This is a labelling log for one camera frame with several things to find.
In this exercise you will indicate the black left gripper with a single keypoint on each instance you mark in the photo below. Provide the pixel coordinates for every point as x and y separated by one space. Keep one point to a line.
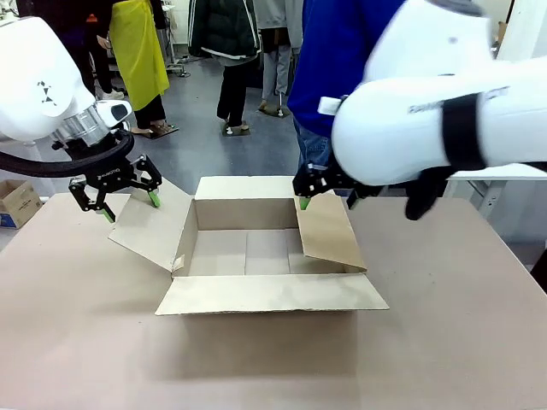
107 168

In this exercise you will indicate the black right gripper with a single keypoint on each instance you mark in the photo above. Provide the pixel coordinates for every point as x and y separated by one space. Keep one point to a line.
342 177

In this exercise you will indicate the large brown cardboard box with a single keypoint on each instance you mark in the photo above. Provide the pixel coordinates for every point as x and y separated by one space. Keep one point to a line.
260 252

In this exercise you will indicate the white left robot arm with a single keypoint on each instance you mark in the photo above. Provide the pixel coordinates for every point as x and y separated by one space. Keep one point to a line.
38 77

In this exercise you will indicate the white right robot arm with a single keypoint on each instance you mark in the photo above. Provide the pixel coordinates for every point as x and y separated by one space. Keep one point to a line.
431 107

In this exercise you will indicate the small cardboard box with print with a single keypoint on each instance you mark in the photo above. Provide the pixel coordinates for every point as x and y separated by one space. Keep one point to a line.
17 205

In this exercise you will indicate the person torso in blue jacket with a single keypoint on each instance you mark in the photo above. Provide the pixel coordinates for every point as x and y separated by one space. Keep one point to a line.
329 64

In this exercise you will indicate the person in yellow apron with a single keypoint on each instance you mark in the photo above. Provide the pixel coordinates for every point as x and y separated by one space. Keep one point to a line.
139 55

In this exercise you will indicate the person in dark clothes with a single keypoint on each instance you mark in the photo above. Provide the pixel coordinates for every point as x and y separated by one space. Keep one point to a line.
92 47

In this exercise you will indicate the person in grey top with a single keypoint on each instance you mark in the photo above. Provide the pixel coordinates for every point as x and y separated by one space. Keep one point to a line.
278 47

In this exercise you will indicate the white table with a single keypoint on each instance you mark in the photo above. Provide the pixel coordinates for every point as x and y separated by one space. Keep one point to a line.
500 175

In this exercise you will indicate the person in black striped jacket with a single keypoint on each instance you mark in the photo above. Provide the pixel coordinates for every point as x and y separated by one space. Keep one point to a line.
228 42

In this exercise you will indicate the white upright panel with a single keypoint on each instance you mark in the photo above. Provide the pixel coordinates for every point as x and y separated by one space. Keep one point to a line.
523 30

